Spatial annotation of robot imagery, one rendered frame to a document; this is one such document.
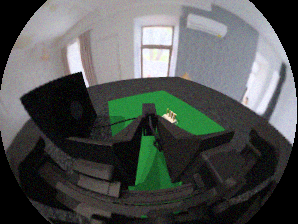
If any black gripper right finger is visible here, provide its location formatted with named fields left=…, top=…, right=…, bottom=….
left=156, top=116, right=234, bottom=183

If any green circuit board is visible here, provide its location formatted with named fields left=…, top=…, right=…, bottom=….
left=108, top=89, right=225, bottom=190

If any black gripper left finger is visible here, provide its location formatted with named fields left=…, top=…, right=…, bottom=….
left=65, top=116, right=142, bottom=186

